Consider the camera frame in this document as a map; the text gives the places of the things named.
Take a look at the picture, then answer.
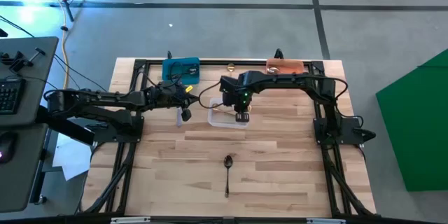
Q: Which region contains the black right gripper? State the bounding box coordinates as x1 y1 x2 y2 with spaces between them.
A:
223 92 252 124

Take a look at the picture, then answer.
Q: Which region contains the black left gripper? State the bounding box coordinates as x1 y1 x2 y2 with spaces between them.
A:
173 89 193 123

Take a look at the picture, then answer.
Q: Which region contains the black spoon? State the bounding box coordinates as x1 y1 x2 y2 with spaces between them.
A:
167 69 192 80
223 154 234 199
183 64 200 76

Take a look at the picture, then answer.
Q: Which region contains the clear plastic container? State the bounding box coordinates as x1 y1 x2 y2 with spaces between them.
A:
208 97 251 129

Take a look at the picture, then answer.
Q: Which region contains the blue plastic container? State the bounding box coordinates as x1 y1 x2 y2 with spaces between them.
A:
161 57 201 86

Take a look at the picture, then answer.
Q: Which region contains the orange plastic container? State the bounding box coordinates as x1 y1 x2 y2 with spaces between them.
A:
265 58 305 76

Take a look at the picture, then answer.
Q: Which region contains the black support beam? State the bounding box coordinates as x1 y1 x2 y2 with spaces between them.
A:
34 106 96 147

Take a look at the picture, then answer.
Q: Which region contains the white paper sheet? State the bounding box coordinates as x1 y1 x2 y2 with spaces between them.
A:
52 133 92 182

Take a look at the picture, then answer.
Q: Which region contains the grey desk top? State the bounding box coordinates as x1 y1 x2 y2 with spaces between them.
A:
0 122 49 214
0 36 60 127

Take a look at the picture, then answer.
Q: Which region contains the black clamp tool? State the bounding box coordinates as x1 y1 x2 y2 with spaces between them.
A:
0 46 47 75

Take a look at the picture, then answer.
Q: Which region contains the black keyboard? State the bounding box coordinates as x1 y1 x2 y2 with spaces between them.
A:
0 78 27 116

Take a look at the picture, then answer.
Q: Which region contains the green board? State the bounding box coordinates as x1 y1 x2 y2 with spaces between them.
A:
375 48 448 193

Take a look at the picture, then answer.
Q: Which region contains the black computer mouse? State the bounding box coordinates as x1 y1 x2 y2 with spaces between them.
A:
0 132 17 165

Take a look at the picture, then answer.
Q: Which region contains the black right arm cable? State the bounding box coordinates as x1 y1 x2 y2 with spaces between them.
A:
198 76 225 110

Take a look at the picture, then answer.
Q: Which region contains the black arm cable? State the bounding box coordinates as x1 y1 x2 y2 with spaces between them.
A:
167 61 197 90
198 76 225 110

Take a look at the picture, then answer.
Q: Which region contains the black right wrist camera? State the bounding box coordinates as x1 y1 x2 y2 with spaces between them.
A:
219 75 242 94

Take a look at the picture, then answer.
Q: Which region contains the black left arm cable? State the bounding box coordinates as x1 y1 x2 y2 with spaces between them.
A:
167 61 197 90

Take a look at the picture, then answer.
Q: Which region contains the black aluminium table frame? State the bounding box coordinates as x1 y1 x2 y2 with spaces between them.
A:
82 57 377 218

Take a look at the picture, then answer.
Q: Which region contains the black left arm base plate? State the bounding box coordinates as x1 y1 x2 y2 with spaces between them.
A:
91 114 145 144

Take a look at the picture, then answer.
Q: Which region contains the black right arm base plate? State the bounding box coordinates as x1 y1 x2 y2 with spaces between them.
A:
313 115 377 146

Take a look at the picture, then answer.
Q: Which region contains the black floor cable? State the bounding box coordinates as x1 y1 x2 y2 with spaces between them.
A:
0 15 36 39
52 54 109 94

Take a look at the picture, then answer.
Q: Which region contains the silver metal bracket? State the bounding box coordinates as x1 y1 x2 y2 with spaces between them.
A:
110 216 152 224
306 218 347 224

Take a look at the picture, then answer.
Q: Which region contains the yellow cable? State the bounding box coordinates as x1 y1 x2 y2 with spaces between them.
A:
60 0 70 91

